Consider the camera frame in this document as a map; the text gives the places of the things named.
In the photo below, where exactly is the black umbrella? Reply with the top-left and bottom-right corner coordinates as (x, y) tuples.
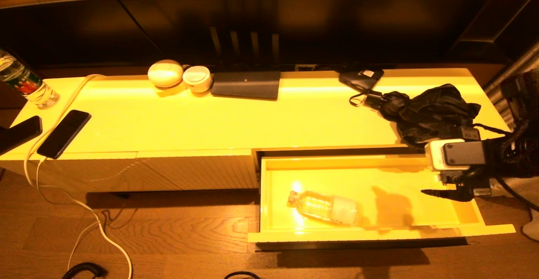
(350, 84), (481, 148)

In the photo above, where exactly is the clear plastic water bottle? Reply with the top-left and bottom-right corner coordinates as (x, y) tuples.
(287, 190), (363, 227)

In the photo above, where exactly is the white cabinet drawer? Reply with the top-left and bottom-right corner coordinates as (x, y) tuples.
(248, 146), (516, 244)

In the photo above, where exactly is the cream ribbed sideboard cabinet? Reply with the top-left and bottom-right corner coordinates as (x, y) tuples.
(0, 67), (512, 199)

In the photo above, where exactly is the small black stickered device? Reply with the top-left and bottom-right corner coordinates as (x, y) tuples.
(339, 68), (384, 94)

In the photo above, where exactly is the black television screen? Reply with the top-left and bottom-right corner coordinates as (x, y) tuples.
(0, 0), (502, 70)

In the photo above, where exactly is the dark grey antenna router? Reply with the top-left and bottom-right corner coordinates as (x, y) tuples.
(209, 26), (281, 101)

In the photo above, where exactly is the white round device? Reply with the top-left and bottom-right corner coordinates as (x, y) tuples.
(182, 65), (213, 93)

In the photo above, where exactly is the white oval device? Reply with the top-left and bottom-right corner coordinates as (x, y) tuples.
(147, 59), (184, 88)

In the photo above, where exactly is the black smartphone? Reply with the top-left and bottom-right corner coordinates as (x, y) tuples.
(36, 110), (92, 159)
(0, 115), (43, 156)

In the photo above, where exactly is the water bottle with colourful label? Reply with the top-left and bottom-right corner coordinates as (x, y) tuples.
(0, 48), (61, 109)

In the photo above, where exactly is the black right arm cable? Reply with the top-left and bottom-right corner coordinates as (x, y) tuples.
(472, 123), (539, 212)

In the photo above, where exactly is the dark wooden wall shelf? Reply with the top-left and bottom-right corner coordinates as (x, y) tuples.
(446, 0), (539, 64)

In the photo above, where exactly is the black looped cable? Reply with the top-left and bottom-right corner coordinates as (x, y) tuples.
(223, 271), (261, 279)

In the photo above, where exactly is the black coiled cable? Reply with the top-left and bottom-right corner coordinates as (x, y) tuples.
(62, 262), (108, 279)

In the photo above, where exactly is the thick white charging cable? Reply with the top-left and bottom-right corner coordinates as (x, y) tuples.
(23, 74), (133, 279)

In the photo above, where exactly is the thin white charging cable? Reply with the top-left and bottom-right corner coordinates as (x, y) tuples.
(35, 158), (101, 271)

